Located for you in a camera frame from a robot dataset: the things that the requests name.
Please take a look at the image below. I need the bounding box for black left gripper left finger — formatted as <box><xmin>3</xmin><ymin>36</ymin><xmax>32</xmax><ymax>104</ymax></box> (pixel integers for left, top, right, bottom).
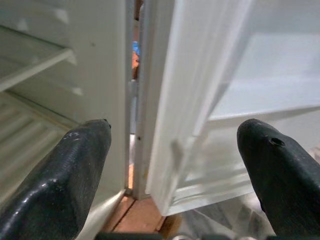
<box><xmin>0</xmin><ymin>118</ymin><xmax>113</xmax><ymax>240</ymax></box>

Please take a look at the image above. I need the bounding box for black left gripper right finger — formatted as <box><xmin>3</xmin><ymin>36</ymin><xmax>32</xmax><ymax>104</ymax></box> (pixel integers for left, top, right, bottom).
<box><xmin>236</xmin><ymin>118</ymin><xmax>320</xmax><ymax>240</ymax></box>

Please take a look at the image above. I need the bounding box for white fridge cabinet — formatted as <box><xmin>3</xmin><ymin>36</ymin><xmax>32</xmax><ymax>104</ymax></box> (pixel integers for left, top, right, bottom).
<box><xmin>0</xmin><ymin>0</ymin><xmax>137</xmax><ymax>240</ymax></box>

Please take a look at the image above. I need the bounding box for glass fridge shelf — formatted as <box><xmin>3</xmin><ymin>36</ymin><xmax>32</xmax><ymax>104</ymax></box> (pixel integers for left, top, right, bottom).
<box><xmin>0</xmin><ymin>24</ymin><xmax>76</xmax><ymax>93</ymax></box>

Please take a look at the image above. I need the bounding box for white fridge door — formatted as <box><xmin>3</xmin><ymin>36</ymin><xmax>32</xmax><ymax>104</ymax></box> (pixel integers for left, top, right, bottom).
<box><xmin>133</xmin><ymin>0</ymin><xmax>320</xmax><ymax>218</ymax></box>

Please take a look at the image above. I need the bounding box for clear door bottom shelf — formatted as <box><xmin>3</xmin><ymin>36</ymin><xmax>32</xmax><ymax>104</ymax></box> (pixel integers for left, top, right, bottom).
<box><xmin>166</xmin><ymin>119</ymin><xmax>257</xmax><ymax>217</ymax></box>

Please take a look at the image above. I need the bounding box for white moulded door shelf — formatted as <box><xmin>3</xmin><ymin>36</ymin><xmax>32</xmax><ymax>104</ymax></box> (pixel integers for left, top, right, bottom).
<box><xmin>208</xmin><ymin>31</ymin><xmax>320</xmax><ymax>122</ymax></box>

